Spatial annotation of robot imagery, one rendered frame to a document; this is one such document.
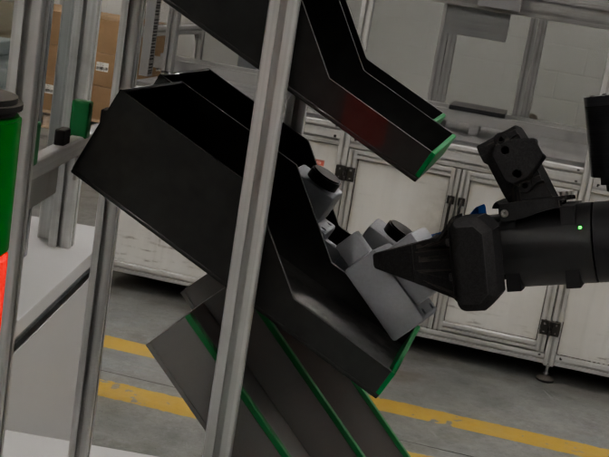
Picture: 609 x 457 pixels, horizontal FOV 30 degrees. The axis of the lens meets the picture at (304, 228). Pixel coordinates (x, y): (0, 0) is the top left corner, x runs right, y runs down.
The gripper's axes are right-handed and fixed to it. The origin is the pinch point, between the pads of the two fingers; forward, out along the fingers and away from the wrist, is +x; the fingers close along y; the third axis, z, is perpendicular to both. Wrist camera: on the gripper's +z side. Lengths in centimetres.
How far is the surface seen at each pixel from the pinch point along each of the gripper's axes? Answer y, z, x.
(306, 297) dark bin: -2.1, -3.1, 10.6
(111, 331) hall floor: -307, -54, 208
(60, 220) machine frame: -118, -1, 105
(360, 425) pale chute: -23.1, -18.9, 14.3
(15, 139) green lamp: 48.0, 9.9, 2.0
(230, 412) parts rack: 8.5, -9.5, 13.4
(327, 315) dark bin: -2.0, -4.5, 9.0
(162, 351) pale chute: 6.2, -5.4, 19.5
